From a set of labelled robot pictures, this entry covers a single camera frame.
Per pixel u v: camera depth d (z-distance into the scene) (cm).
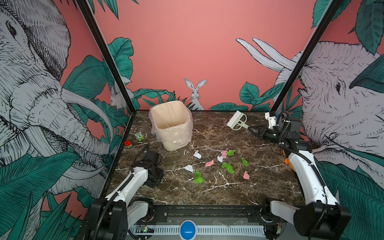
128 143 94
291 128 57
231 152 96
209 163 90
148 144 102
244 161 93
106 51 86
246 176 88
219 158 93
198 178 85
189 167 90
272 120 69
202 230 70
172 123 100
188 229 69
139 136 104
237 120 81
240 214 75
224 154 95
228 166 90
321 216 37
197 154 95
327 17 72
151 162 68
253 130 73
